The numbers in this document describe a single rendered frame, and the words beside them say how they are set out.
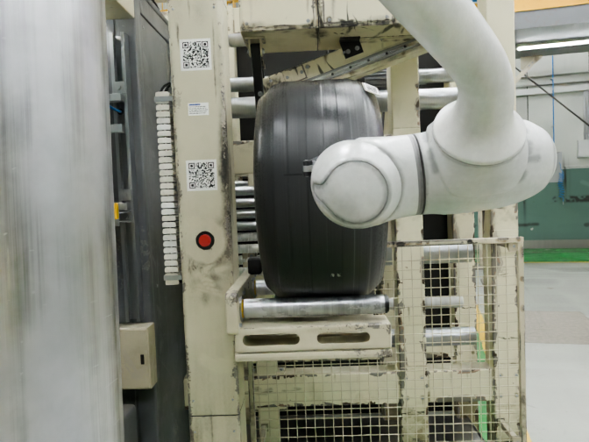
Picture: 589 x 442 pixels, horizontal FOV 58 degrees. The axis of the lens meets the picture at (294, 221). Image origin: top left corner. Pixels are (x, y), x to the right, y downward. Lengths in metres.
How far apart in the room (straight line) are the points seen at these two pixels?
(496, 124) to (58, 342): 0.49
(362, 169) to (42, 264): 0.42
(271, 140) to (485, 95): 0.64
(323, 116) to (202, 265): 0.47
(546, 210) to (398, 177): 9.88
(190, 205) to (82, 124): 1.09
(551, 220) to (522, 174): 9.84
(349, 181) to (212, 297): 0.81
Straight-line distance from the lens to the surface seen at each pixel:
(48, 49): 0.23
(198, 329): 1.36
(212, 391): 1.40
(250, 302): 1.25
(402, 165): 0.63
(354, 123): 1.15
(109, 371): 0.25
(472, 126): 0.61
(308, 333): 1.23
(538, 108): 10.60
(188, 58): 1.36
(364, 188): 0.58
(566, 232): 10.56
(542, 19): 6.88
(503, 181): 0.65
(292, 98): 1.21
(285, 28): 1.63
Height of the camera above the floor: 1.17
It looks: 3 degrees down
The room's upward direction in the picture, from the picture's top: 2 degrees counter-clockwise
